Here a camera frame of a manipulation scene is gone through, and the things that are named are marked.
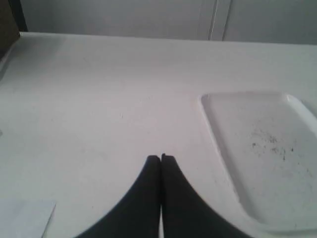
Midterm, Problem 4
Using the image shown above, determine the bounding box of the white paper sheet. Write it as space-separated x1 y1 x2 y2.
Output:
0 200 56 238

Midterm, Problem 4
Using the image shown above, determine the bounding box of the white plastic tray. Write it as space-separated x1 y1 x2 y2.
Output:
201 91 317 235

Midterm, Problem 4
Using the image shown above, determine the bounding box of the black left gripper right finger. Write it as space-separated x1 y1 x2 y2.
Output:
161 154 249 238

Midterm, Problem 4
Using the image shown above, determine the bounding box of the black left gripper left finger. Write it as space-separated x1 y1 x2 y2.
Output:
78 155 160 238

